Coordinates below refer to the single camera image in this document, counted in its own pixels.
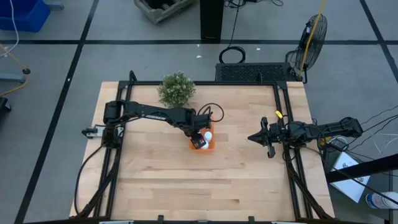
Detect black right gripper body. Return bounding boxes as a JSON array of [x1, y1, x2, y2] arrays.
[[261, 116, 282, 159]]

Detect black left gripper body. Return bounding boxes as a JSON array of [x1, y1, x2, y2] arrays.
[[185, 125, 209, 151]]

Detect orange translucent plastic basket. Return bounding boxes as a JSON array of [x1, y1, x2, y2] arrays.
[[188, 121, 216, 152]]

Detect green potted plant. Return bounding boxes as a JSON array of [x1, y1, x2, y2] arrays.
[[157, 71, 197, 108]]

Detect black mesh tray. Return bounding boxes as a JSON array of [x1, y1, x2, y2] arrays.
[[215, 62, 296, 83]]

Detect black power adapter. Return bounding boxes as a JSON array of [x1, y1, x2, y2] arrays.
[[318, 136, 349, 154]]

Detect white cardboard box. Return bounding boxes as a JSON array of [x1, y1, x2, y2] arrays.
[[329, 151, 371, 203]]

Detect black overhead beam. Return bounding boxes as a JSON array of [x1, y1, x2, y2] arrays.
[[325, 153, 398, 184]]

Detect black floor fan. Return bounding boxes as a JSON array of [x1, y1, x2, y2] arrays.
[[285, 13, 328, 84]]

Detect grey connector box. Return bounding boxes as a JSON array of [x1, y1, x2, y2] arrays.
[[81, 125, 106, 139]]

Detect black upright panel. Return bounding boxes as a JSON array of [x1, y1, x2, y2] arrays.
[[199, 0, 225, 42]]

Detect white bottle with blue label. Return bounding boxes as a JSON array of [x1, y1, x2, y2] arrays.
[[365, 191, 398, 210]]

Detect grey wooden crate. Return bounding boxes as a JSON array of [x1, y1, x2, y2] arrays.
[[134, 0, 195, 24]]

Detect blue plastic bin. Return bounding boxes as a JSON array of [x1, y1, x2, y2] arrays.
[[0, 0, 52, 33]]

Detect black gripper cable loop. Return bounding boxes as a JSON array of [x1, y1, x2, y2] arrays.
[[197, 102, 225, 123]]

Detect black metal table frame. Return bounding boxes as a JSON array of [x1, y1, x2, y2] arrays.
[[70, 70, 335, 220]]

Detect coiled black floor cable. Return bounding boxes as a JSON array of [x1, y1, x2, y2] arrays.
[[218, 0, 247, 65]]

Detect long yellow cable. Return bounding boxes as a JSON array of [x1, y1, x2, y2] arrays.
[[298, 0, 328, 78]]

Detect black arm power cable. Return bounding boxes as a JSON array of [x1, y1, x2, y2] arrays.
[[73, 144, 105, 216]]

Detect yellow floor hose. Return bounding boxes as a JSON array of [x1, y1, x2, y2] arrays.
[[0, 43, 31, 98]]

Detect thin white floor cable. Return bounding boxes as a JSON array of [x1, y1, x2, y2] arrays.
[[0, 0, 20, 58]]

